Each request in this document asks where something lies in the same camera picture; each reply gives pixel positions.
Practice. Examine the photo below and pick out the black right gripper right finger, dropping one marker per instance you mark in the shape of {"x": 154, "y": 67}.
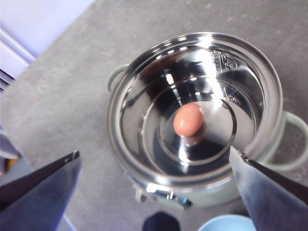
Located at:
{"x": 276, "y": 202}

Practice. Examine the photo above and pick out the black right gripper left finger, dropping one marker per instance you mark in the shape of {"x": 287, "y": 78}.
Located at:
{"x": 36, "y": 197}

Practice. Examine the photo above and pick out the blue ribbed bowl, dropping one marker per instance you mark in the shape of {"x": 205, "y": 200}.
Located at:
{"x": 223, "y": 223}

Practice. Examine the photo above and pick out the brown egg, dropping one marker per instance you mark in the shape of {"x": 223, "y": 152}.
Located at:
{"x": 187, "y": 120}

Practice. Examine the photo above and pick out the pale green electric steamer pot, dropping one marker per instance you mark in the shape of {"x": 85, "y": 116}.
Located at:
{"x": 149, "y": 79}

